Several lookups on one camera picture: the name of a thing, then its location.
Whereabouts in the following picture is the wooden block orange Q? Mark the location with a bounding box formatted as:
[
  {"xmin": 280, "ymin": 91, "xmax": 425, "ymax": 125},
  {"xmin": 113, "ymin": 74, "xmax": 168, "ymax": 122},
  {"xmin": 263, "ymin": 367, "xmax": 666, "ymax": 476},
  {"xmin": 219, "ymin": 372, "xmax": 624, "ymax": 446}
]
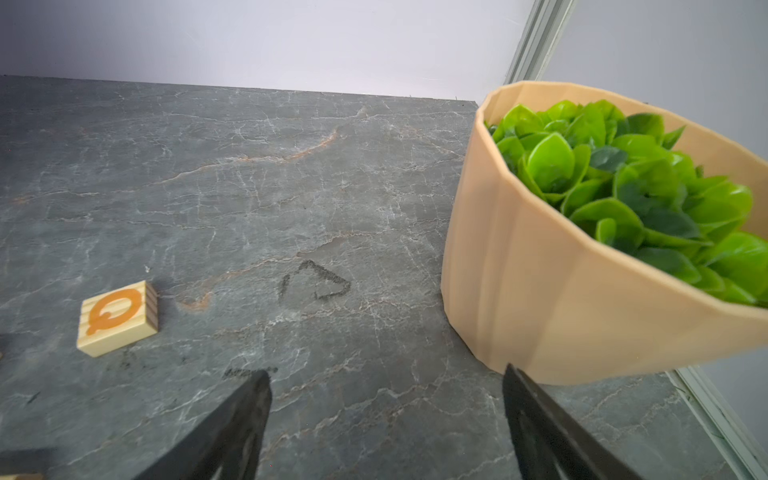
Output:
[{"xmin": 76, "ymin": 281, "xmax": 159, "ymax": 357}]

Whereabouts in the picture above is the aluminium frame post right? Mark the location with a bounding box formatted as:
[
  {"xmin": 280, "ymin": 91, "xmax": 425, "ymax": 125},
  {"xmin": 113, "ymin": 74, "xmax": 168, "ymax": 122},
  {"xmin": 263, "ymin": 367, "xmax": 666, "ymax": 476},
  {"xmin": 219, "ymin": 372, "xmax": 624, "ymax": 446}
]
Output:
[{"xmin": 504, "ymin": 0, "xmax": 575, "ymax": 84}]

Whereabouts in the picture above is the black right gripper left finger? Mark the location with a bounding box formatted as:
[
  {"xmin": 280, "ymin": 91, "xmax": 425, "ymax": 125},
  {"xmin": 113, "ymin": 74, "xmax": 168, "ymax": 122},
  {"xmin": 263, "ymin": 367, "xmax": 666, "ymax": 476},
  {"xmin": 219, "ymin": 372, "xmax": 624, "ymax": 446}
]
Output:
[{"xmin": 137, "ymin": 370, "xmax": 272, "ymax": 479}]

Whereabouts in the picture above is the green artificial plant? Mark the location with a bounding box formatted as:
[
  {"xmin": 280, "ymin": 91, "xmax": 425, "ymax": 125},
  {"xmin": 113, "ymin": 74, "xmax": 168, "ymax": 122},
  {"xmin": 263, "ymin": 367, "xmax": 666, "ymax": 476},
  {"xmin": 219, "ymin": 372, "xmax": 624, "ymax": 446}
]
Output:
[{"xmin": 487, "ymin": 100, "xmax": 767, "ymax": 307}]

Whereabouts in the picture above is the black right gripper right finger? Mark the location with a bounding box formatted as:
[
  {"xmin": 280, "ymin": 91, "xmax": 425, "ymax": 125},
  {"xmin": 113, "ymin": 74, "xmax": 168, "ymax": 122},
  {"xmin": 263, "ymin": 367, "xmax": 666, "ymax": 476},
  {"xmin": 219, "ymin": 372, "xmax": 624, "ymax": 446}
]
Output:
[{"xmin": 502, "ymin": 364, "xmax": 640, "ymax": 480}]

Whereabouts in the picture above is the beige plant pot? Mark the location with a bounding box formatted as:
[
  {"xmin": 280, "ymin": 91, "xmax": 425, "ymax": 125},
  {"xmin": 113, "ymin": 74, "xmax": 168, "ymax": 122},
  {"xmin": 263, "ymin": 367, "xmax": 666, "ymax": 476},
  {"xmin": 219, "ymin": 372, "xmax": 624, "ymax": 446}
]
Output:
[{"xmin": 441, "ymin": 81, "xmax": 767, "ymax": 385}]

